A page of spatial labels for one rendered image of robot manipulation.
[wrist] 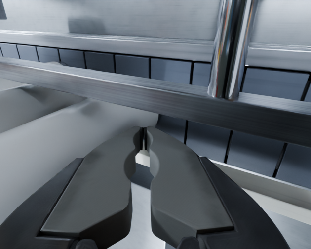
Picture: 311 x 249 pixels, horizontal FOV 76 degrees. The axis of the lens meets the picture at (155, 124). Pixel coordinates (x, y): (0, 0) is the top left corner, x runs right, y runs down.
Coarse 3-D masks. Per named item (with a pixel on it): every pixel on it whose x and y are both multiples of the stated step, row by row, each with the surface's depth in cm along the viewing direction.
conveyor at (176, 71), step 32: (96, 64) 20; (128, 64) 18; (160, 64) 17; (192, 64) 16; (288, 96) 13; (160, 128) 20; (192, 128) 18; (224, 160) 18; (256, 160) 16; (288, 160) 15
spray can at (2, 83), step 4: (56, 64) 21; (60, 64) 22; (64, 64) 22; (0, 80) 16; (4, 80) 17; (8, 80) 17; (0, 84) 16; (4, 84) 16; (8, 84) 17; (12, 84) 17; (16, 84) 17; (20, 84) 17; (0, 88) 16; (4, 88) 16
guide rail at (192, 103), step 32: (0, 64) 13; (32, 64) 13; (96, 96) 10; (128, 96) 9; (160, 96) 8; (192, 96) 8; (256, 96) 8; (224, 128) 8; (256, 128) 7; (288, 128) 7
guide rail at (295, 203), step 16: (144, 160) 17; (240, 176) 15; (256, 176) 15; (256, 192) 13; (272, 192) 13; (288, 192) 13; (304, 192) 13; (272, 208) 13; (288, 208) 13; (304, 208) 12
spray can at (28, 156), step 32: (32, 128) 10; (64, 128) 11; (96, 128) 12; (128, 128) 14; (0, 160) 8; (32, 160) 9; (64, 160) 10; (0, 192) 8; (32, 192) 9; (0, 224) 8
